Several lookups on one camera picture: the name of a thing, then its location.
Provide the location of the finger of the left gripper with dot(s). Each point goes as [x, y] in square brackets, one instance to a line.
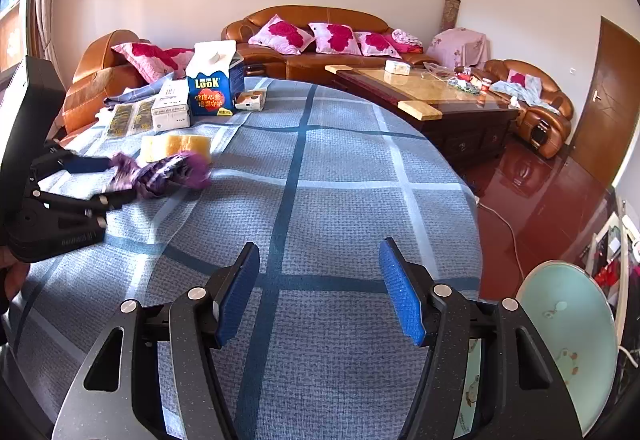
[53, 210]
[54, 158]

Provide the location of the blue Look milk carton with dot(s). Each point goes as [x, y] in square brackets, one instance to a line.
[215, 76]

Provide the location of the tall patterned floor lamp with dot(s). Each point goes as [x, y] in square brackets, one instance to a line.
[450, 14]

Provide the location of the pink floral pillow on chaise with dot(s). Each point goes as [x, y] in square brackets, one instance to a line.
[152, 62]

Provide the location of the purple snack wrapper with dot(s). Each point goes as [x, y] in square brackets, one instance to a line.
[159, 178]

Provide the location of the small brown white box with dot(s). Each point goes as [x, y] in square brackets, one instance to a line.
[253, 100]

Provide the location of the person's left hand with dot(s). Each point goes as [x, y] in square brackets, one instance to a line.
[13, 274]

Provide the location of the brown leather armchair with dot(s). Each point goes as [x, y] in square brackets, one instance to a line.
[546, 112]

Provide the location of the pink floral pillow left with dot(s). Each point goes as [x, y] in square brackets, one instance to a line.
[282, 36]

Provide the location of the long brown leather sofa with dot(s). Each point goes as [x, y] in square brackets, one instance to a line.
[309, 66]

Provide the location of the white TV stand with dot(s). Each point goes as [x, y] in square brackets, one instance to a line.
[608, 258]

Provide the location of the pink floral pillow right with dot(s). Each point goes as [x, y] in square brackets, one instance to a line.
[375, 44]

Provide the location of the brown wooden door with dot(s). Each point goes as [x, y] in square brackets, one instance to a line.
[611, 111]

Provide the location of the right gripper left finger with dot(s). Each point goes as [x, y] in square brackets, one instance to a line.
[151, 372]

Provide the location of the clear snack packet pair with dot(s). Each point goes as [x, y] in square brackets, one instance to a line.
[130, 119]

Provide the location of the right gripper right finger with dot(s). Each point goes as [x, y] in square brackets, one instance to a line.
[520, 393]

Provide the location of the window with frame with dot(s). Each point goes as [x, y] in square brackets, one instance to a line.
[13, 32]

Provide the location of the mint green trash bin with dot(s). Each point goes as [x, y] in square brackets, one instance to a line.
[573, 318]

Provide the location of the yellow sponge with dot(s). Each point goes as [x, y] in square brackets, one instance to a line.
[157, 147]

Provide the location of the white rectangular box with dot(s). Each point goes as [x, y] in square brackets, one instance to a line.
[171, 108]

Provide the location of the white tissue box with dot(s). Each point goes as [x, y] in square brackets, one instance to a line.
[397, 67]

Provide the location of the pink floral pillow middle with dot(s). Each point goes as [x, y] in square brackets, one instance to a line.
[334, 39]

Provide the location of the folded blue plaid cloths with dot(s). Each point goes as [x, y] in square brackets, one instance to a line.
[133, 95]

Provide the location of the light blue cloth on armchair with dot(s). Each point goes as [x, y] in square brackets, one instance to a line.
[523, 87]

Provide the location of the brown leather chaise sofa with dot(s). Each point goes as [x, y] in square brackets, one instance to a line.
[101, 72]

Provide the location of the pink cloth covered appliance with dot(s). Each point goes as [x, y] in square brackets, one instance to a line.
[459, 47]

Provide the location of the folded pink blanket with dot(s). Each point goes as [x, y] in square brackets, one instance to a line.
[404, 42]

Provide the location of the dark wood coffee table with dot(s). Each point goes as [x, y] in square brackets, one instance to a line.
[466, 128]

